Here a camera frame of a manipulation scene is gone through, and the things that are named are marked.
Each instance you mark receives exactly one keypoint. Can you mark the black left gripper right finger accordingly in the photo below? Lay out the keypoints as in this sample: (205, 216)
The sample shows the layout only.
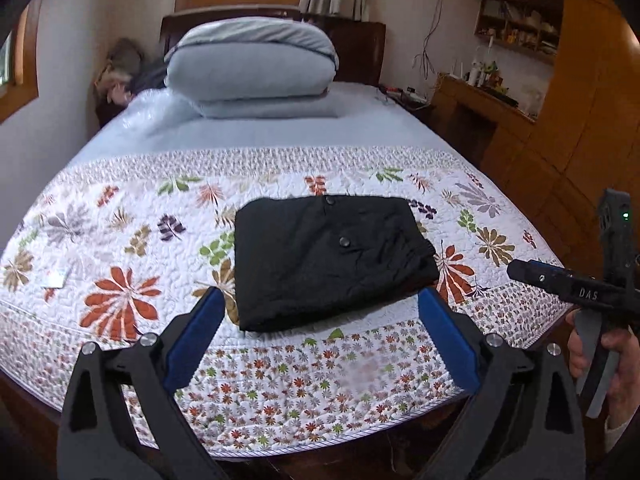
(522, 419)

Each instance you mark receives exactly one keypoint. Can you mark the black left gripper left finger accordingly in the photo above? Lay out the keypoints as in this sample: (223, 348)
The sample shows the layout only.
(96, 438)

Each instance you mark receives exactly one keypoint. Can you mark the black pants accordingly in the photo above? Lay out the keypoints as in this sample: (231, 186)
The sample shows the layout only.
(304, 260)

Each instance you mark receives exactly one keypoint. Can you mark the wooden wardrobe cabinet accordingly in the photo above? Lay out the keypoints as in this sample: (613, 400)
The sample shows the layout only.
(585, 139)

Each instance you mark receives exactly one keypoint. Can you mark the wooden desk with items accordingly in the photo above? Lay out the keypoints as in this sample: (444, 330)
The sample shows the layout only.
(488, 133)

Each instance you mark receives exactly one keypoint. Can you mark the wooden framed side window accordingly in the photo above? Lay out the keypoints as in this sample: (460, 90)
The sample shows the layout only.
(19, 82)

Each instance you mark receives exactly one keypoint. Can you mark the clothes pile beside bed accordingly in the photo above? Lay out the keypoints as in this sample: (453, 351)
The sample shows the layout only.
(127, 72)

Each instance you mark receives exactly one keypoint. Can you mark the light blue folded duvet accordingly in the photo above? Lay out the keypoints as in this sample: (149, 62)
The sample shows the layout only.
(254, 67)

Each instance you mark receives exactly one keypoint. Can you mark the wall shelf with items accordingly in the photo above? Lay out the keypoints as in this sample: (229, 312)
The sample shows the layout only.
(521, 27)

